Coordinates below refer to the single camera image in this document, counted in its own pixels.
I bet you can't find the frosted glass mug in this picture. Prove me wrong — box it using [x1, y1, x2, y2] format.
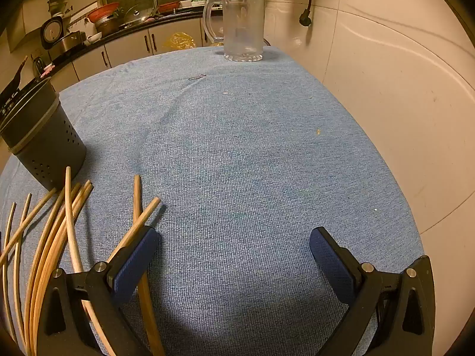
[202, 0, 267, 62]

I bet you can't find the dark perforated utensil holder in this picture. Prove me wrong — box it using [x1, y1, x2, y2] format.
[0, 77, 88, 192]

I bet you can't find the black kitchen countertop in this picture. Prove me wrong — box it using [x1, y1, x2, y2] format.
[48, 7, 223, 68]

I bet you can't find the wall dish rack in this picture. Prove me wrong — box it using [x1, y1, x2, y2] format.
[48, 0, 73, 17]

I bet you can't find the bunch of wooden chopsticks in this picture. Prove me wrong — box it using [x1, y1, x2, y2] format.
[0, 167, 166, 356]

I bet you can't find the red plastic basin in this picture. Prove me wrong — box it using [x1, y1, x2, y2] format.
[88, 2, 120, 23]

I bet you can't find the steel pot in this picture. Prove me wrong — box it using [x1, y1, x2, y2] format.
[94, 15, 120, 36]

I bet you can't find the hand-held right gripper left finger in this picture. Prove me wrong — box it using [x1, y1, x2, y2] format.
[37, 226, 161, 356]

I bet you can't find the black rice cooker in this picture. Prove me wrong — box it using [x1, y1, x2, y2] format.
[41, 17, 65, 50]

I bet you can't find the blue tablecloth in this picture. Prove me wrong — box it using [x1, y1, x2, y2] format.
[0, 46, 425, 356]

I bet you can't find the glass pot lid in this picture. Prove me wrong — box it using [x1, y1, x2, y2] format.
[122, 5, 151, 26]

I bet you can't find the yellow plastic bag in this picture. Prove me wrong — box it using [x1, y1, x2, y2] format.
[163, 33, 196, 50]

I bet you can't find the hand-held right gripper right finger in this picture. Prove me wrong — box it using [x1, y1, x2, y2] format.
[310, 226, 436, 356]

